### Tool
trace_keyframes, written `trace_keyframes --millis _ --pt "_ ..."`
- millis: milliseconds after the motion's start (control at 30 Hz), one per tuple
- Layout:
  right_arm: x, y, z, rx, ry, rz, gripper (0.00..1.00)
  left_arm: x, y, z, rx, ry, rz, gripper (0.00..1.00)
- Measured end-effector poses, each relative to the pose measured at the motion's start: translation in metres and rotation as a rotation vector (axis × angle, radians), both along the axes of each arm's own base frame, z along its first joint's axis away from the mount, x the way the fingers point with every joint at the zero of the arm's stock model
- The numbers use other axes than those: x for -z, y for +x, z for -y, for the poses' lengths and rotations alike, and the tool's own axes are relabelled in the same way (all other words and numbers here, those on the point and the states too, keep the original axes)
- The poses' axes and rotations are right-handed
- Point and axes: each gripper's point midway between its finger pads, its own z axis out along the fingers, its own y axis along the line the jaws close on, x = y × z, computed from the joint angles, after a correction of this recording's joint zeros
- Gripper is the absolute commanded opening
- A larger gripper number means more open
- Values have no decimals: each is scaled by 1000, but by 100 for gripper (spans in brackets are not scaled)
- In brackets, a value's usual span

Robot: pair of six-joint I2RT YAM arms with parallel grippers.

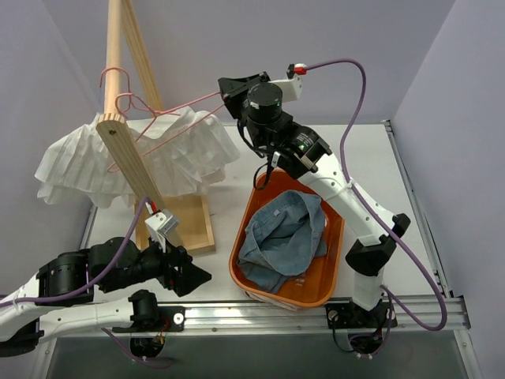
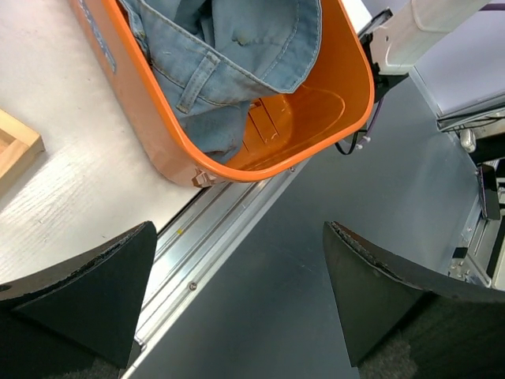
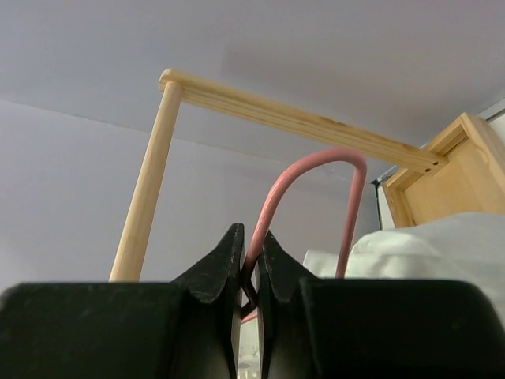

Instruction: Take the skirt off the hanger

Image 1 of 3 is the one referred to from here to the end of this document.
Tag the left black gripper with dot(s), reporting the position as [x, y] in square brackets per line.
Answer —
[176, 272]

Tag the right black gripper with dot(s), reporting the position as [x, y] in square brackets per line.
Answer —
[237, 99]

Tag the white pleated skirt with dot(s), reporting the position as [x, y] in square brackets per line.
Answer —
[79, 164]

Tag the pink wire hanger front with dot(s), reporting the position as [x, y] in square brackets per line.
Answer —
[164, 125]

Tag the pink wire hanger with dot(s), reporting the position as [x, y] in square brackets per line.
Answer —
[111, 82]
[164, 125]

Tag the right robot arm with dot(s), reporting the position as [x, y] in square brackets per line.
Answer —
[255, 102]

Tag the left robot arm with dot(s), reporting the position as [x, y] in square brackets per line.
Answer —
[59, 298]

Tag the wooden clothes rack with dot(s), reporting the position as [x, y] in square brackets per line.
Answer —
[195, 228]

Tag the orange plastic basket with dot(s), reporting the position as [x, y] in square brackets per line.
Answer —
[317, 285]

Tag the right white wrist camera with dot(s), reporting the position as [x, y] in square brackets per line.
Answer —
[291, 88]

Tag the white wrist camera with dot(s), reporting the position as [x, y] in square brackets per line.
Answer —
[291, 88]
[162, 228]

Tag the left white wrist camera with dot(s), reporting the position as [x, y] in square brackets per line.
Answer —
[162, 228]

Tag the aluminium mounting rail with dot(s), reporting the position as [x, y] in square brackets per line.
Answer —
[221, 306]

